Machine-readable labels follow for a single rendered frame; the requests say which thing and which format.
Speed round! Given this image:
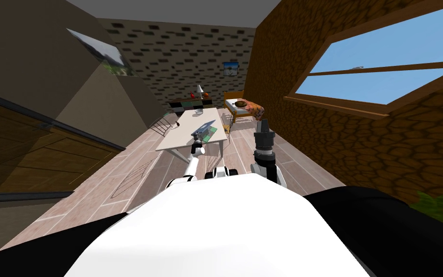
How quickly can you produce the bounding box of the white table with laptop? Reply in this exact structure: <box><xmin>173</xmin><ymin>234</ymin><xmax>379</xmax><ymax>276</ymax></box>
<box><xmin>155</xmin><ymin>107</ymin><xmax>230</xmax><ymax>164</ymax></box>

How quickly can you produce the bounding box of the large landscape wall picture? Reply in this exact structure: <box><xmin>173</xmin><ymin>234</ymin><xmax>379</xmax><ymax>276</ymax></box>
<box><xmin>66</xmin><ymin>27</ymin><xmax>138</xmax><ymax>77</ymax></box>

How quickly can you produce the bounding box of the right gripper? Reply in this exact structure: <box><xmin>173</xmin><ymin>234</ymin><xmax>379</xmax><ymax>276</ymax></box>
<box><xmin>254</xmin><ymin>119</ymin><xmax>276</xmax><ymax>151</ymax></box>

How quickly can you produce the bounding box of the yellow bed with orange blanket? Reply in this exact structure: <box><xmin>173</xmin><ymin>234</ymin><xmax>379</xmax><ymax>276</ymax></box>
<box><xmin>223</xmin><ymin>90</ymin><xmax>266</xmax><ymax>124</ymax></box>

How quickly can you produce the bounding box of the dark sideboard with lamp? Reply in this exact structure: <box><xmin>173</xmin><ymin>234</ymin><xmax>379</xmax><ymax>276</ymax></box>
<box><xmin>168</xmin><ymin>84</ymin><xmax>214</xmax><ymax>117</ymax></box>

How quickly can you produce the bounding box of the wire frame chair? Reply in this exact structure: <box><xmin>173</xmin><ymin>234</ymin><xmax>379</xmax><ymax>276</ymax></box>
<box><xmin>148</xmin><ymin>114</ymin><xmax>175</xmax><ymax>137</ymax></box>

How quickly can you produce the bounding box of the small blue wall picture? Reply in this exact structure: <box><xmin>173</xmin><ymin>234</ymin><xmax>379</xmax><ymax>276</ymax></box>
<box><xmin>223</xmin><ymin>61</ymin><xmax>240</xmax><ymax>77</ymax></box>

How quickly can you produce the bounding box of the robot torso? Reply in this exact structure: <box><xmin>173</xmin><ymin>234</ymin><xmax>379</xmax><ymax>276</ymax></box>
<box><xmin>63</xmin><ymin>165</ymin><xmax>373</xmax><ymax>277</ymax></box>

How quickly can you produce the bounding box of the wooden framed window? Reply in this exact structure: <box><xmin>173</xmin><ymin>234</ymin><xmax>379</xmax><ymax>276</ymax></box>
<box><xmin>283</xmin><ymin>0</ymin><xmax>443</xmax><ymax>120</ymax></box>

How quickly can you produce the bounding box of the green plant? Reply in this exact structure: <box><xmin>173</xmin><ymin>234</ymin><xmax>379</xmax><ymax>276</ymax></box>
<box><xmin>409</xmin><ymin>188</ymin><xmax>443</xmax><ymax>233</ymax></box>

